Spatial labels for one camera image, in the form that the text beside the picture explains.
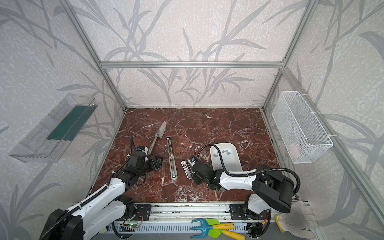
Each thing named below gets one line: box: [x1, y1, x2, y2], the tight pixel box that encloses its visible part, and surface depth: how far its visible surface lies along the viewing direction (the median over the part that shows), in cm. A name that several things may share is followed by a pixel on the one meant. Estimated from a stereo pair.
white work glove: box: [275, 200, 319, 240], surface depth 72 cm
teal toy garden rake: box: [190, 218, 234, 239], surface depth 69 cm
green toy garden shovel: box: [205, 218, 246, 240], surface depth 69 cm
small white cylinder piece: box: [181, 160, 193, 180], surface depth 88 cm
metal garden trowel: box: [147, 121, 166, 155], surface depth 105 cm
